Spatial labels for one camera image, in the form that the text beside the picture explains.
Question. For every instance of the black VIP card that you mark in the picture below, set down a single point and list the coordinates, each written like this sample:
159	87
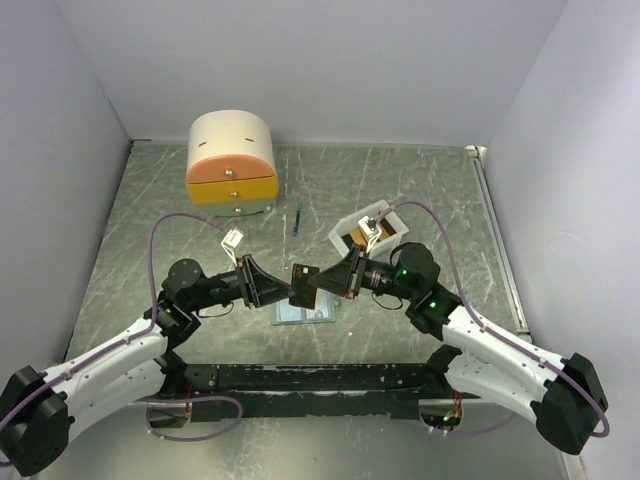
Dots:
305	293

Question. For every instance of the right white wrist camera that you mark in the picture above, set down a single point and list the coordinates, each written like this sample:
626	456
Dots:
371	229

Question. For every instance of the beige mini drawer cabinet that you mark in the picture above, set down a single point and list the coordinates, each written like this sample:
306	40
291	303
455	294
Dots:
230	167

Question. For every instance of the blue pen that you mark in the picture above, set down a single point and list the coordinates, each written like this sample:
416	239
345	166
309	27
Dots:
297	219

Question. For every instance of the black base bar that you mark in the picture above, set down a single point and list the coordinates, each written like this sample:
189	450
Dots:
396	390

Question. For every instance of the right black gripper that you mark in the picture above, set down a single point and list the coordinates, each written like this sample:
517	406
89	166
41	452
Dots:
341	278

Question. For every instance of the white plastic tray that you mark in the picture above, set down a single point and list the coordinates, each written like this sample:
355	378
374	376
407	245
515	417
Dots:
339	234

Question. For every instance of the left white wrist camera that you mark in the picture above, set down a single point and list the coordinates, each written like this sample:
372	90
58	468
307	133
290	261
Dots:
231	242

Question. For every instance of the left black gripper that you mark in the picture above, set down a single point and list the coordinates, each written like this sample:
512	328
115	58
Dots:
259	287

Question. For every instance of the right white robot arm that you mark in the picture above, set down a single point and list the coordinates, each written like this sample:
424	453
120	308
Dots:
562	396

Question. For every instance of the mint green card holder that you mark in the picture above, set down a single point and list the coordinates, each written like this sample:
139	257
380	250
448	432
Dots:
325	311

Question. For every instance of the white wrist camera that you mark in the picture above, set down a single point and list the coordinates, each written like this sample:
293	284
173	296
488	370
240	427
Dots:
371	229
231	242

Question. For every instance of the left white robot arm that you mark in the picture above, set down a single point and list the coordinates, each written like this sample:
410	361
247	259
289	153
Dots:
42	411

